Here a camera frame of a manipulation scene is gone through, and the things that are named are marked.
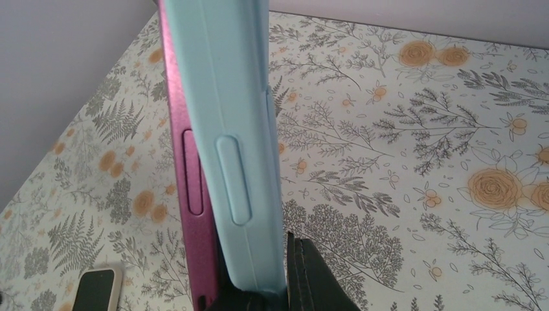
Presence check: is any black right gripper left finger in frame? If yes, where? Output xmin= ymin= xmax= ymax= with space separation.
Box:
xmin=206 ymin=254 xmax=287 ymax=311

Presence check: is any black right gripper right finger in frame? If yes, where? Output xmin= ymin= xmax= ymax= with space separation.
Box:
xmin=287 ymin=232 xmax=359 ymax=311

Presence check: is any magenta phone black screen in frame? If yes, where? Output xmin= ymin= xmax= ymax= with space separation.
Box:
xmin=158 ymin=1 xmax=220 ymax=310

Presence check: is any cream phone case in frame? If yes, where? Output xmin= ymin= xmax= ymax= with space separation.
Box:
xmin=71 ymin=268 xmax=124 ymax=311

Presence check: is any light blue phone case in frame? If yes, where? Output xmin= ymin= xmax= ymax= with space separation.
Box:
xmin=166 ymin=1 xmax=286 ymax=297

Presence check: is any floral table mat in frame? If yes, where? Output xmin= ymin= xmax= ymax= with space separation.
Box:
xmin=1 ymin=13 xmax=548 ymax=310

